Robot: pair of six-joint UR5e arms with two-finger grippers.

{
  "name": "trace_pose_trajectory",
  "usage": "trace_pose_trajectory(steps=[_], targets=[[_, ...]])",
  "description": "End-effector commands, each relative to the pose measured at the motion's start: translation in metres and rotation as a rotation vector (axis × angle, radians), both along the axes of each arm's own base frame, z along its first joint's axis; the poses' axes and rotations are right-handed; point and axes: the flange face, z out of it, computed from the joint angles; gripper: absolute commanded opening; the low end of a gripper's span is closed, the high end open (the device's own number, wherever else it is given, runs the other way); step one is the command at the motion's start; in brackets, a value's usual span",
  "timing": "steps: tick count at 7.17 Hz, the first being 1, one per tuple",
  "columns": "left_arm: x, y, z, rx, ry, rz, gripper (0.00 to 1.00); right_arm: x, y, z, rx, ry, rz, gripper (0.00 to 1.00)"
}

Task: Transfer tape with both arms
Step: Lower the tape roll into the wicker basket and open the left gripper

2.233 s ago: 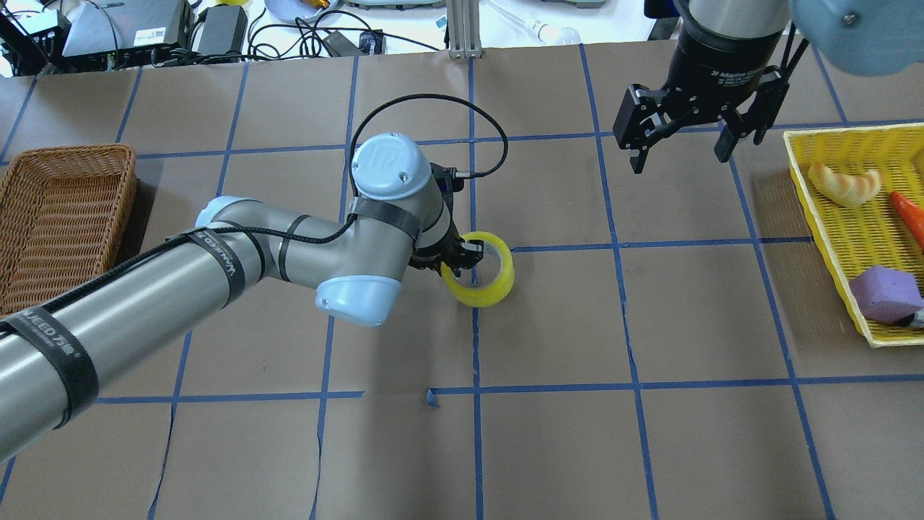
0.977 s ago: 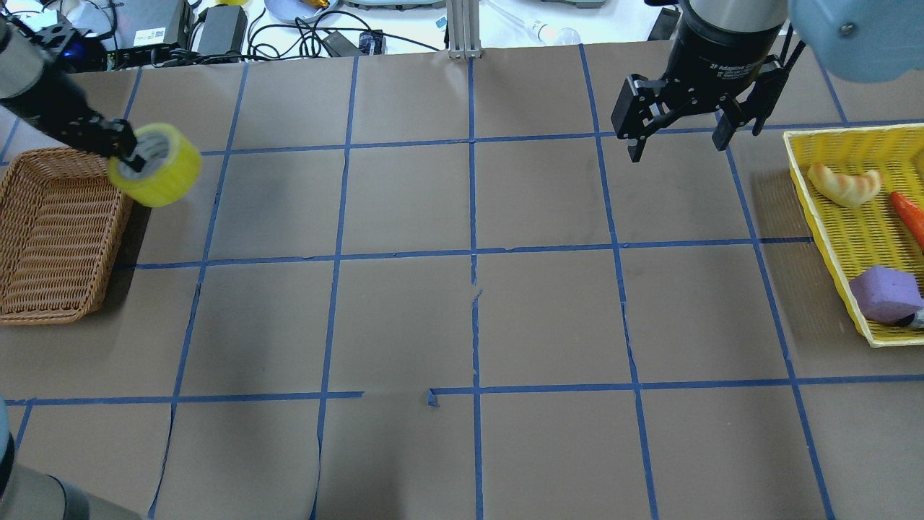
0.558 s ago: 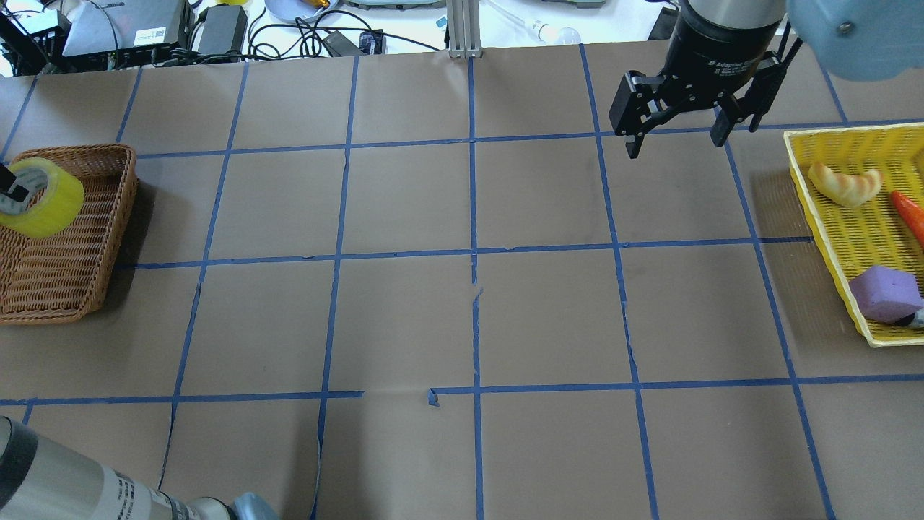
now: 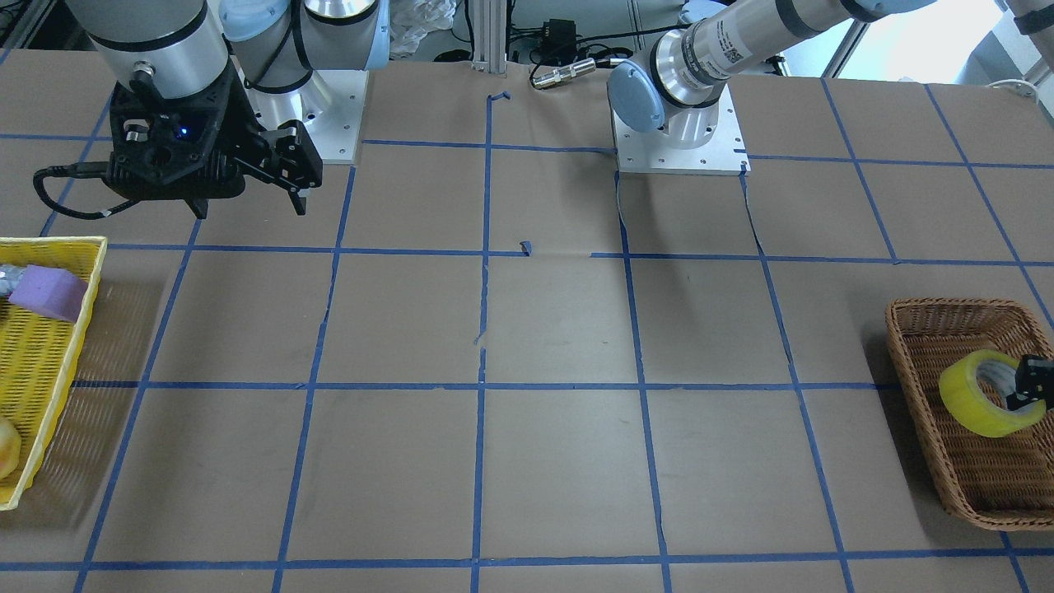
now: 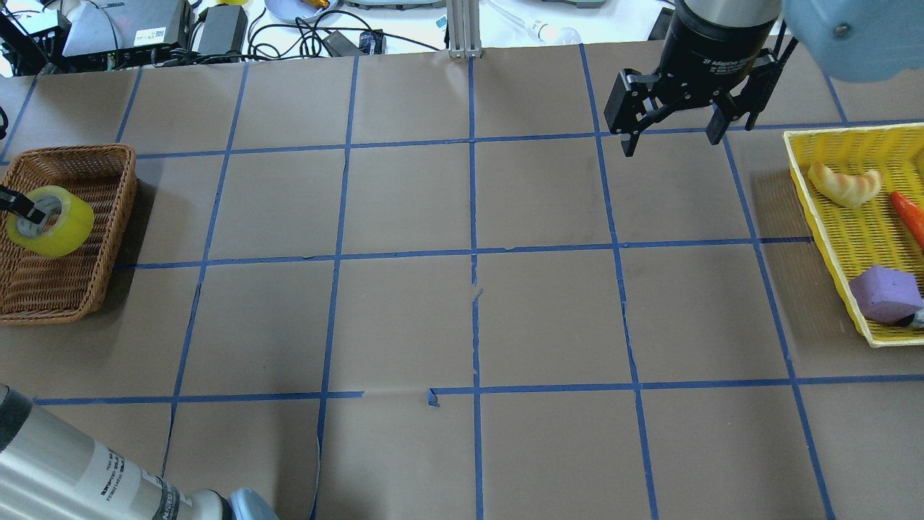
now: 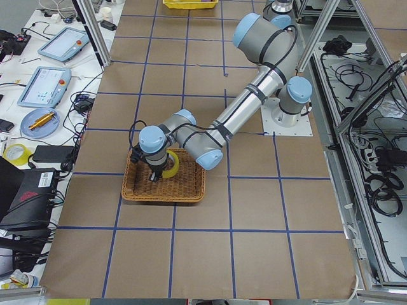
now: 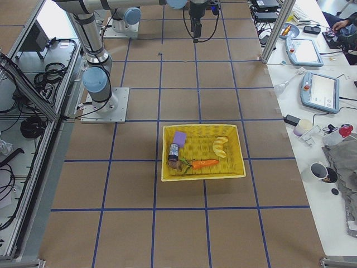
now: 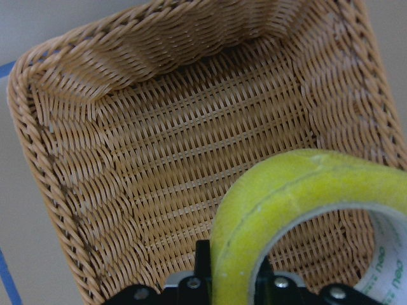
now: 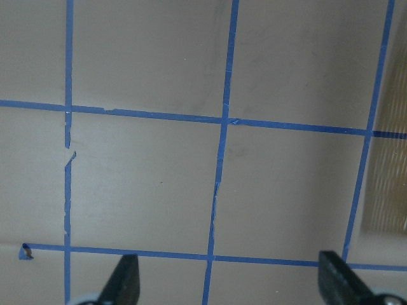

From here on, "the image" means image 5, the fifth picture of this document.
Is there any black power adapter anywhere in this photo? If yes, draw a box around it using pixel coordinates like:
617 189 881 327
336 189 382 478
196 4 248 56

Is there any toy orange carrot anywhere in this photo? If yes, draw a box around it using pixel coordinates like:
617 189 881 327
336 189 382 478
889 191 924 249

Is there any aluminium frame post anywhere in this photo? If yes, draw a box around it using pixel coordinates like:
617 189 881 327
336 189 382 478
445 0 483 59

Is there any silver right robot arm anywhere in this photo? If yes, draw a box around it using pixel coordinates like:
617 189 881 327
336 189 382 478
603 1 923 157

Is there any purple sponge block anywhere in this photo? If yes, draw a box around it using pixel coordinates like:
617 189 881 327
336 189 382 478
848 264 923 329

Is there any white light bulb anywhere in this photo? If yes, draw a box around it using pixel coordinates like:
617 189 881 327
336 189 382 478
484 1 582 46

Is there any blue plate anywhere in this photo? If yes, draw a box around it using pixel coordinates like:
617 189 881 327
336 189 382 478
264 0 341 24

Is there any toy croissant bread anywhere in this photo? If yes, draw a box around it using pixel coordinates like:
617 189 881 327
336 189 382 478
808 162 884 208

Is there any brown wicker basket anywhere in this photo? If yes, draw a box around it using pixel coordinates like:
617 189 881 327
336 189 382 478
1 144 138 326

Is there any yellow plastic basket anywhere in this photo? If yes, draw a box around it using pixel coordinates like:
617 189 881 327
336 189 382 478
783 121 923 348

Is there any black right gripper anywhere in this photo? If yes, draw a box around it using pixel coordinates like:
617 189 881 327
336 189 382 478
603 7 798 157

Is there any black computer box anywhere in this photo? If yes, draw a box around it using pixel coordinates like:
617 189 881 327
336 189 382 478
61 1 193 72

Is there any yellow tape roll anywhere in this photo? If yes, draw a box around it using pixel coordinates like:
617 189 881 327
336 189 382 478
4 186 95 258

